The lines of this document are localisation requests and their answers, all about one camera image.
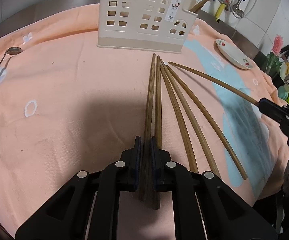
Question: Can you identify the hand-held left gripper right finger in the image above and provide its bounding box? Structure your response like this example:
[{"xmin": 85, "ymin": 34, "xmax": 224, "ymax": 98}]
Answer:
[{"xmin": 149, "ymin": 136, "xmax": 278, "ymax": 240}]

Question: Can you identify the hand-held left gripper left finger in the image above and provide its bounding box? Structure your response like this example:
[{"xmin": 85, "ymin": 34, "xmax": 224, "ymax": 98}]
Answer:
[{"xmin": 15, "ymin": 135, "xmax": 143, "ymax": 240}]

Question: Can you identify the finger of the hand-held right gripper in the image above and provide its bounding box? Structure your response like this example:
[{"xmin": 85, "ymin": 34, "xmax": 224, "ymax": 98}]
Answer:
[{"xmin": 258, "ymin": 98, "xmax": 289, "ymax": 124}]

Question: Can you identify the cream plastic utensil holder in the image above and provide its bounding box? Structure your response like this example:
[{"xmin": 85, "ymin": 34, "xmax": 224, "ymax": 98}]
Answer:
[{"xmin": 96, "ymin": 0, "xmax": 198, "ymax": 54}]

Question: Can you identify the pink bottle brush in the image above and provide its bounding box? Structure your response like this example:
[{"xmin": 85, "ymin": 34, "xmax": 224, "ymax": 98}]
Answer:
[{"xmin": 272, "ymin": 35, "xmax": 285, "ymax": 54}]

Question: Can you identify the small white floral dish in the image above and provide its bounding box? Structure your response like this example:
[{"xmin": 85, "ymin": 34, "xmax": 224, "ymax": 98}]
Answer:
[{"xmin": 215, "ymin": 39, "xmax": 255, "ymax": 70}]

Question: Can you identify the peach printed towel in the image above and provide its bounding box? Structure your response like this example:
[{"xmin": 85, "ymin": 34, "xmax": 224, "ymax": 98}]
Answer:
[{"xmin": 0, "ymin": 2, "xmax": 289, "ymax": 240}]

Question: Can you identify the long metal spoon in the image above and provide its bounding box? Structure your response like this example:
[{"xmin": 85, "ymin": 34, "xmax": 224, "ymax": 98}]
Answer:
[{"xmin": 0, "ymin": 46, "xmax": 24, "ymax": 102}]

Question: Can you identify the yellow gas hose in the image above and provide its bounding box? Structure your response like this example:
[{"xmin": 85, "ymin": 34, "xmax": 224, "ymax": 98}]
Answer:
[{"xmin": 214, "ymin": 0, "xmax": 245, "ymax": 22}]

